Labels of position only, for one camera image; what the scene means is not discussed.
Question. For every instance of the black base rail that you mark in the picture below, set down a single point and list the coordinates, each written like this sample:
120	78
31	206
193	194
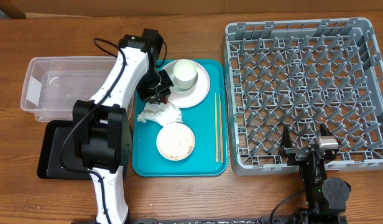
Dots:
261	220

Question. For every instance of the small white dish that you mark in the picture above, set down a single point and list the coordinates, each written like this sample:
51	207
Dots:
175	141

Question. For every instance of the black plastic tray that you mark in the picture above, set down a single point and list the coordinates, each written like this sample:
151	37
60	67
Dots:
54	149

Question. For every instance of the white napkin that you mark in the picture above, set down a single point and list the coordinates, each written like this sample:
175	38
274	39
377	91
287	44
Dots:
162	113

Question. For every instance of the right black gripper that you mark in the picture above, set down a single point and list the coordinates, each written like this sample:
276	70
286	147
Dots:
297	154

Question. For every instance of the grey plastic dishwasher rack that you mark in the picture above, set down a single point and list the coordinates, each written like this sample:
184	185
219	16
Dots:
300	75

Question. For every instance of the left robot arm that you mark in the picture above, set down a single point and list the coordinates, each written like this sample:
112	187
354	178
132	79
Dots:
101	135

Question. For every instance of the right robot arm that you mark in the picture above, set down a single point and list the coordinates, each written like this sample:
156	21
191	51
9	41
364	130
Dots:
326	196

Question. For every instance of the red snack wrapper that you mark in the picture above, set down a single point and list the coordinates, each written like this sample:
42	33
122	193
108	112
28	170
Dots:
163	100

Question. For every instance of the pale green cup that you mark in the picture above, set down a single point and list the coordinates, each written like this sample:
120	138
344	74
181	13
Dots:
185	72

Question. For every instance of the large white plate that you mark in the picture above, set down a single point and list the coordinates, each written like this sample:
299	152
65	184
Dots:
194	97

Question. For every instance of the clear plastic bin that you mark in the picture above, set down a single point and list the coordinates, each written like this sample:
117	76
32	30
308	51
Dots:
52	85

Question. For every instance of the grey shallow bowl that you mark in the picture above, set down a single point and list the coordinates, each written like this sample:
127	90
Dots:
176	88

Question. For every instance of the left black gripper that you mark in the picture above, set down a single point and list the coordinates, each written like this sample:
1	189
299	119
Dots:
153	96

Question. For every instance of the teal plastic serving tray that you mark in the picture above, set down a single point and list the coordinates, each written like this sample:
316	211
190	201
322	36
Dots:
148	162

